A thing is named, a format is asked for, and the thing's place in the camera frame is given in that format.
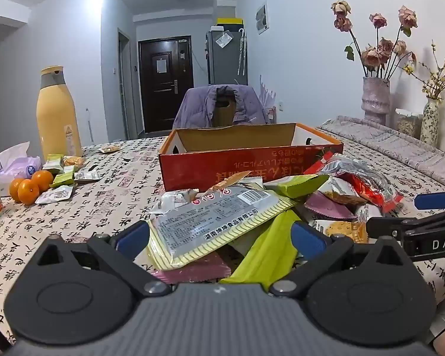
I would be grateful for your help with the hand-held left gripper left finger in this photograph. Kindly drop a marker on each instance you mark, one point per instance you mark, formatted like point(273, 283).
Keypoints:
point(133, 238)

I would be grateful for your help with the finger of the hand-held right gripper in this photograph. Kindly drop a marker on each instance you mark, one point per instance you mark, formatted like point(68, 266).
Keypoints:
point(435, 200)
point(385, 225)

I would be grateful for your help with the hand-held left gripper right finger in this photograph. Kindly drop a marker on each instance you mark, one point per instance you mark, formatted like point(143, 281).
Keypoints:
point(307, 239)

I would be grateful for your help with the pink snack packet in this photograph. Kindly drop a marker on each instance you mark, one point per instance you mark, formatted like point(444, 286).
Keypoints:
point(196, 270)
point(326, 207)

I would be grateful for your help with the lime green snack packet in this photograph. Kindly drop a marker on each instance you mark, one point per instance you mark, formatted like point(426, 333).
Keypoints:
point(263, 252)

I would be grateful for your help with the green and white snack packet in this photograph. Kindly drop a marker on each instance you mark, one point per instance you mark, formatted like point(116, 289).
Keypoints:
point(296, 186)

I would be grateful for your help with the orange cracker packet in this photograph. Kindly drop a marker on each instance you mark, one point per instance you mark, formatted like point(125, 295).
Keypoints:
point(337, 192)
point(73, 161)

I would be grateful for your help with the small orange snack packet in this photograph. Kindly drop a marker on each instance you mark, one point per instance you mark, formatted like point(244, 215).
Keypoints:
point(230, 181)

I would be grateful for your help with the red cardboard box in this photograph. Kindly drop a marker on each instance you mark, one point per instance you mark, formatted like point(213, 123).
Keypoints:
point(222, 163)

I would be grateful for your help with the grey quilted cloth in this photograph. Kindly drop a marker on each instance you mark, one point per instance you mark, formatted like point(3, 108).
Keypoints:
point(404, 152)

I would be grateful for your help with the floral patterned vase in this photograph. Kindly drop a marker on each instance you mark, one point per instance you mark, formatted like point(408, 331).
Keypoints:
point(430, 124)

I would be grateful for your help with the glass jar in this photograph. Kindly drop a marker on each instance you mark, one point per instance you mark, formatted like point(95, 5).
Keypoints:
point(408, 126)

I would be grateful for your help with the small peanut packet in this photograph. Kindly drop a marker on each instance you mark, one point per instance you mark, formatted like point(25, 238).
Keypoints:
point(109, 149)

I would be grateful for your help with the small green snack packet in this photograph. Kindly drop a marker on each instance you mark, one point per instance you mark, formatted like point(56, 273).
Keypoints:
point(69, 170)

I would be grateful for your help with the orange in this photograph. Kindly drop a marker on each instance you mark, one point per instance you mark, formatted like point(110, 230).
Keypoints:
point(28, 192)
point(43, 180)
point(15, 187)

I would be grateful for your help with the pink ceramic vase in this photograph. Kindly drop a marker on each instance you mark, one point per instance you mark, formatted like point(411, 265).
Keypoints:
point(375, 100)

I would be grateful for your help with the yellow flower branches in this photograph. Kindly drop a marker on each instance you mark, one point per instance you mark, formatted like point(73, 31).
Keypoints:
point(439, 79)

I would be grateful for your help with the purple tissue pack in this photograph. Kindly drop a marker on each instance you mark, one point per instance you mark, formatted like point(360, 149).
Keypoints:
point(16, 167)

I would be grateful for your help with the yellow thermos bottle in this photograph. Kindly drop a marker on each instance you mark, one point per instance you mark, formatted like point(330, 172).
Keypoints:
point(57, 118)

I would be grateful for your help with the purple jacket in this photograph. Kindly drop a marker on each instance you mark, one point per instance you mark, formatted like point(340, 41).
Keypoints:
point(196, 109)

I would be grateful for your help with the pink and white bag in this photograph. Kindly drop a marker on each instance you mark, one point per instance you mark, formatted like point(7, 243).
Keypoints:
point(269, 98)

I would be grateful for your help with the grey side door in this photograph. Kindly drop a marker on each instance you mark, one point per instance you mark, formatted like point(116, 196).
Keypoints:
point(124, 89)

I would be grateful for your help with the wooden chair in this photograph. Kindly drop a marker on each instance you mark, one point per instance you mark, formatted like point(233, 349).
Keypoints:
point(223, 113)

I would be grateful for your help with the dark brown entrance door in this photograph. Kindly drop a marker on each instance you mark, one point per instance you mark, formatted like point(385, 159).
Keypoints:
point(165, 89)

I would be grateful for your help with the dried pink roses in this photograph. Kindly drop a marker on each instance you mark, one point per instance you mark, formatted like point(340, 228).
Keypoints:
point(372, 57)

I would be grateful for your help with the grey refrigerator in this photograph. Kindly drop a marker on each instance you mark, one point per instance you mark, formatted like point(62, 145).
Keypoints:
point(226, 65)

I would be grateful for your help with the white folded umbrella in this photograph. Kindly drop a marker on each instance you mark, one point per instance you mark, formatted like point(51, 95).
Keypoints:
point(241, 52)

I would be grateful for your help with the clear plastic bag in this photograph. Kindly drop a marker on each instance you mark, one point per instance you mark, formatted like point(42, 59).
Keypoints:
point(224, 39)

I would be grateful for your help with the yellow box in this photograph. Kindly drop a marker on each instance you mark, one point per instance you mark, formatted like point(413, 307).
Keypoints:
point(230, 21)

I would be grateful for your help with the white wall socket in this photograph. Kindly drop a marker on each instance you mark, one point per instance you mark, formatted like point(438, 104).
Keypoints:
point(281, 105)

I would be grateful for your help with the white wall panel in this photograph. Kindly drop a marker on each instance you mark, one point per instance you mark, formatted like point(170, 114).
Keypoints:
point(261, 17)

